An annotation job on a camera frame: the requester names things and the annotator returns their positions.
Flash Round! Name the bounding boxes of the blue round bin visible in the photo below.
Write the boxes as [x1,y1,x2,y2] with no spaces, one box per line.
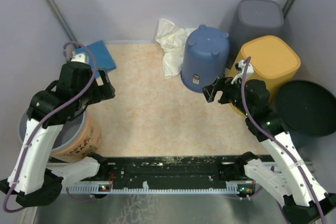
[181,25,230,93]

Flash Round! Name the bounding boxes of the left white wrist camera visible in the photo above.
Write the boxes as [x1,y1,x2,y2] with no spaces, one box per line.
[70,53,89,65]

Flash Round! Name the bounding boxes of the yellow slatted bin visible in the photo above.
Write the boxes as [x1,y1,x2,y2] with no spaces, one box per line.
[234,35,301,102]

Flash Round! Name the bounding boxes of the blue cloth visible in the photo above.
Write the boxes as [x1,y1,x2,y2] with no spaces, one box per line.
[74,40,117,78]

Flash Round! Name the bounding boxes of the white comb cable duct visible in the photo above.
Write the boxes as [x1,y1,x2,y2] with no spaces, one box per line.
[68,181,253,195]

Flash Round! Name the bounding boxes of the grey slatted bin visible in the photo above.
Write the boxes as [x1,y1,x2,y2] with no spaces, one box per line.
[229,0,284,55]

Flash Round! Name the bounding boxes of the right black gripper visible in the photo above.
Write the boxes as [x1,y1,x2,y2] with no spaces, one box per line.
[201,74,253,117]

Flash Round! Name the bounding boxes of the dark navy round bin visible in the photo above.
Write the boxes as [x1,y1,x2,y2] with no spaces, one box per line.
[275,80,335,148]

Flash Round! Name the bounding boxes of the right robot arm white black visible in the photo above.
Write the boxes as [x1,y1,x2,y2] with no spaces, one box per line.
[202,77,335,223]

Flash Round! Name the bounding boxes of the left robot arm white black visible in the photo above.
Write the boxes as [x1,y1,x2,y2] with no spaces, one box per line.
[1,62,115,213]

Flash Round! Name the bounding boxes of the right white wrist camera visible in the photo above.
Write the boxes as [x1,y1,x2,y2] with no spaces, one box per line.
[231,60,254,84]

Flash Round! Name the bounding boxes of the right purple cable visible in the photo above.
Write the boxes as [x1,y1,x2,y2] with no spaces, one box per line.
[240,56,326,224]

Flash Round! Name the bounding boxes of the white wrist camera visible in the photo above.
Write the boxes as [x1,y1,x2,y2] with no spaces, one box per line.
[70,53,89,65]
[231,60,254,84]

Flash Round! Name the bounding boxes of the left aluminium corner post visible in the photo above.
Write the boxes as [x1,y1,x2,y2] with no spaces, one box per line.
[45,0,77,41]

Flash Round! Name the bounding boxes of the grey translucent round bin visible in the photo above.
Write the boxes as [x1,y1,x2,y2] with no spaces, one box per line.
[17,109,87,153]

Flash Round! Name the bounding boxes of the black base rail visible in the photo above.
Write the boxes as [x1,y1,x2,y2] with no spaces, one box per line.
[49,153,276,190]

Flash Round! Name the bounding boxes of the white crumpled cloth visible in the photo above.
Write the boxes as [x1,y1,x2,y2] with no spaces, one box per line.
[155,18,195,79]

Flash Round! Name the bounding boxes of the tan printed paper bucket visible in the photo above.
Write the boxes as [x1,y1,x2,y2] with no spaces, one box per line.
[50,111,101,163]

